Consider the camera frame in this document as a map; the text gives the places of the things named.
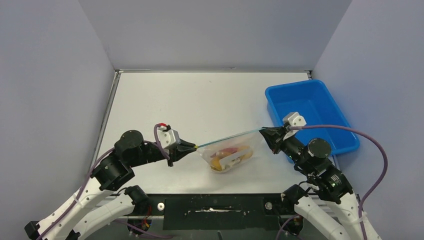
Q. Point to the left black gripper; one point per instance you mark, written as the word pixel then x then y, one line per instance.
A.
pixel 176 154

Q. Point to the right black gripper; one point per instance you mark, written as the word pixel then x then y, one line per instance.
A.
pixel 274 136

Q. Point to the red chili pepper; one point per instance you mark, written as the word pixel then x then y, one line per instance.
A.
pixel 226 152

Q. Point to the clear zip top bag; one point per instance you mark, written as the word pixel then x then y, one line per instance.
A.
pixel 251 138

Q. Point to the yellow lemon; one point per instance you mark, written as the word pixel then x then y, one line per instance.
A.
pixel 245 152

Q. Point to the small orange food ball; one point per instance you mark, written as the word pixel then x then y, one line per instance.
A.
pixel 215 164

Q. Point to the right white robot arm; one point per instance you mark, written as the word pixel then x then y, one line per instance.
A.
pixel 326 181

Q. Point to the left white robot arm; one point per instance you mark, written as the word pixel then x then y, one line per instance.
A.
pixel 78 217

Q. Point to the blue plastic tray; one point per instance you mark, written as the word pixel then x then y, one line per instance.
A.
pixel 312 100

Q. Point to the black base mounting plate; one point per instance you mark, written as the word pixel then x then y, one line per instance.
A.
pixel 236 211

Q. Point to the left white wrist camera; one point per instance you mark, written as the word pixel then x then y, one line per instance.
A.
pixel 168 139

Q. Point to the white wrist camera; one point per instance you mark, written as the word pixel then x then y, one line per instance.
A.
pixel 168 139
pixel 291 123

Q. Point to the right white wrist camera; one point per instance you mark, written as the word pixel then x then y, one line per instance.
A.
pixel 291 123

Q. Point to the aluminium rail frame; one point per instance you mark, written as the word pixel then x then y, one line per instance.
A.
pixel 96 158

